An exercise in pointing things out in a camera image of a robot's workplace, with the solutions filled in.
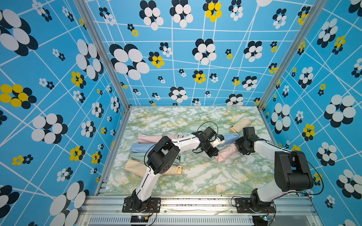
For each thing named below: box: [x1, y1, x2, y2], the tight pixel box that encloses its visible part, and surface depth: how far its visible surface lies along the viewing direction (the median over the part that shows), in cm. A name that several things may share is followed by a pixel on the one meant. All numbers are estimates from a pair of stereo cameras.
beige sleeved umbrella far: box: [230, 117, 252, 134], surface depth 107 cm
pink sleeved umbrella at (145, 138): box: [137, 133, 164, 144], surface depth 98 cm
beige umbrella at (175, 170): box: [159, 164, 191, 176], surface depth 84 cm
